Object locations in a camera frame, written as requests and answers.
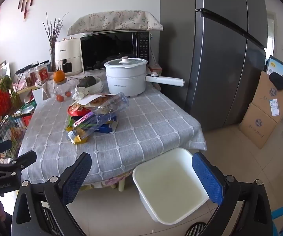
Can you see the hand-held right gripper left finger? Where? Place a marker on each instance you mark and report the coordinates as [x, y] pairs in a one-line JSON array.
[[75, 179]]

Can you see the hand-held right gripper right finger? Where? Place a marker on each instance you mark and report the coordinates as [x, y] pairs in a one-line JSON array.
[[207, 179]]

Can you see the white plastic bin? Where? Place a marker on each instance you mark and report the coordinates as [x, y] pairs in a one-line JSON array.
[[168, 191]]

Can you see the beige snack packet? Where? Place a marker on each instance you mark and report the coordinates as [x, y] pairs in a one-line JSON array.
[[98, 101]]

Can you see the clear plastic bottle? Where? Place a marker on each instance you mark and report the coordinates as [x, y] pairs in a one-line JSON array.
[[112, 104]]

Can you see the floral under cloth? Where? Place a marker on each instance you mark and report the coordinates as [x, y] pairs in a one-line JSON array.
[[102, 183]]

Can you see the green yellow snack packet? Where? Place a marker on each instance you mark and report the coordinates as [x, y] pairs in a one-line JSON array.
[[76, 137]]

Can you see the blue cardboard box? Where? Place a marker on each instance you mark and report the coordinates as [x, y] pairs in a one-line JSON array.
[[108, 127]]

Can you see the small white paper box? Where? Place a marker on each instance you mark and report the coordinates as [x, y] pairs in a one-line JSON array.
[[38, 95]]

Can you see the green leafy vegetable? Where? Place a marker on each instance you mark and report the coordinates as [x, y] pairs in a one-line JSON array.
[[7, 86]]

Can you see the small tangerine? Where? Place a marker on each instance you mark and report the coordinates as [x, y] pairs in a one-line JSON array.
[[68, 94], [60, 98]]

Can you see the grey checked tablecloth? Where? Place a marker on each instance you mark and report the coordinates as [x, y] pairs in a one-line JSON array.
[[143, 127]]

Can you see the crumpled white tissue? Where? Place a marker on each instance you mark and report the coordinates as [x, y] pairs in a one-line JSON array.
[[81, 94]]

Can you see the large orange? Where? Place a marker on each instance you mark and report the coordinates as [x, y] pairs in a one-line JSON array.
[[58, 76]]

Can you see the white ceramic bowl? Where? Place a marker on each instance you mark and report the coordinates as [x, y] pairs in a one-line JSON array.
[[98, 86]]

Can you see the dark grey bowl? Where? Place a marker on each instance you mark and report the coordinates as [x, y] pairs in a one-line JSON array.
[[87, 81]]

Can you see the white electric pot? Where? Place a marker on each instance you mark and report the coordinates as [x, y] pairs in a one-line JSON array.
[[126, 81]]

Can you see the white air fryer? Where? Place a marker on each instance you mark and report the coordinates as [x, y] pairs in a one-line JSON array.
[[66, 54]]

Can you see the dark grey refrigerator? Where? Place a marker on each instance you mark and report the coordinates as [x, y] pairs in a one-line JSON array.
[[217, 66]]

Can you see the black cap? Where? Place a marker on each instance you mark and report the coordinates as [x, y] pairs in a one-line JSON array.
[[280, 82]]

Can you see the small red white box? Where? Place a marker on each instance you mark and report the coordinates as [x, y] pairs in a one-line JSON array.
[[155, 69]]

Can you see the dried branches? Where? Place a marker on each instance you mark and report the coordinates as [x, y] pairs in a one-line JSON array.
[[54, 29]]

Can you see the blue white printed box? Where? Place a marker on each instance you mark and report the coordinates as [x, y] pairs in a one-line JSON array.
[[278, 66]]

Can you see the black microwave oven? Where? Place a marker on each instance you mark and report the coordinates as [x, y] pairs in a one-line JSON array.
[[107, 49]]

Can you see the floral dust cloth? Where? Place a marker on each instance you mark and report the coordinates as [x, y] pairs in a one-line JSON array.
[[114, 21]]

